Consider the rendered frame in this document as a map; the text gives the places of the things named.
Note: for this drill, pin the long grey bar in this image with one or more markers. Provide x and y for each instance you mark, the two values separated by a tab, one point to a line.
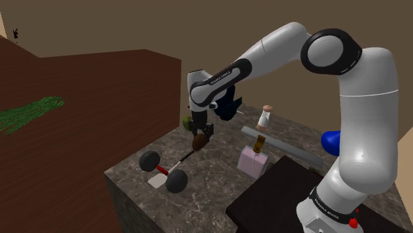
284	146

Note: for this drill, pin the blue rounded object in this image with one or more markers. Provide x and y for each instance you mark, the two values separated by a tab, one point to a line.
331	143

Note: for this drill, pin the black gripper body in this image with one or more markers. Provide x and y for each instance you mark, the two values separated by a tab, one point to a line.
199	121

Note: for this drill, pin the dark robot stand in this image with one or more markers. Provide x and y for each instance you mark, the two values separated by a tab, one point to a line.
274	196

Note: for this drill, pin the black angular object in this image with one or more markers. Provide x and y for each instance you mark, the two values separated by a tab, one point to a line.
229	106

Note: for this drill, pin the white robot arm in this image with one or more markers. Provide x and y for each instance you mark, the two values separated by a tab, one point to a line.
364	129

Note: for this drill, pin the clear shaker with tan cap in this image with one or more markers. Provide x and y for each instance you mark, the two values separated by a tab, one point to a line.
264	121

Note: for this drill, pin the brown egg-shaped object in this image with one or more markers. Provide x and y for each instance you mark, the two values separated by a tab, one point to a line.
200	142

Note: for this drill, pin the green round fruit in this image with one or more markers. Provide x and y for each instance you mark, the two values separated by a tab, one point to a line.
185	122

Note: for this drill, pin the green plant leaves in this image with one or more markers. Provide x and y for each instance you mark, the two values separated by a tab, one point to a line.
25	113

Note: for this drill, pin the pink perfume bottle, gold cap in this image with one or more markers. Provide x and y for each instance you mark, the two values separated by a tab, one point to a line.
252	163

